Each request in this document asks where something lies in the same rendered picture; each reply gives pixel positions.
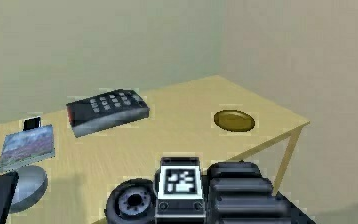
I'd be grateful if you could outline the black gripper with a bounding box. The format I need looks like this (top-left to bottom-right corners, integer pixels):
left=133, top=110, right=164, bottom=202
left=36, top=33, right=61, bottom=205
left=104, top=178, right=158, bottom=224

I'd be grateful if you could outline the light wooden table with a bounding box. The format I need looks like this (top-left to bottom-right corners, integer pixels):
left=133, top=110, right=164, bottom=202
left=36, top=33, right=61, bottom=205
left=0, top=74, right=311, bottom=224

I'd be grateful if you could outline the black remote control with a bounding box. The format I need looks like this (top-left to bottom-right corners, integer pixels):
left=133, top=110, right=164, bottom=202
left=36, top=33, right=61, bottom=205
left=65, top=88, right=151, bottom=139

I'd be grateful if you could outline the grey round lamp base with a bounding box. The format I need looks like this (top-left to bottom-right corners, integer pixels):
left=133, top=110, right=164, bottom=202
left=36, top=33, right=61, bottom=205
left=8, top=165, right=49, bottom=214

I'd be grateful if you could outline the blue picture book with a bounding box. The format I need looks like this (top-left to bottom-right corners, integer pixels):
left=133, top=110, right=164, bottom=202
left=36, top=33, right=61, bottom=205
left=0, top=124, right=56, bottom=174

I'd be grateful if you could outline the small black phone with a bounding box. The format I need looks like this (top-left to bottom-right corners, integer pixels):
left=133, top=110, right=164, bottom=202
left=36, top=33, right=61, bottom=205
left=22, top=115, right=42, bottom=132

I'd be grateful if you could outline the brown round dish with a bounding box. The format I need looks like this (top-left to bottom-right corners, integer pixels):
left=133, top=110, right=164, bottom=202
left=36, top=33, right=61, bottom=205
left=213, top=109, right=256, bottom=133

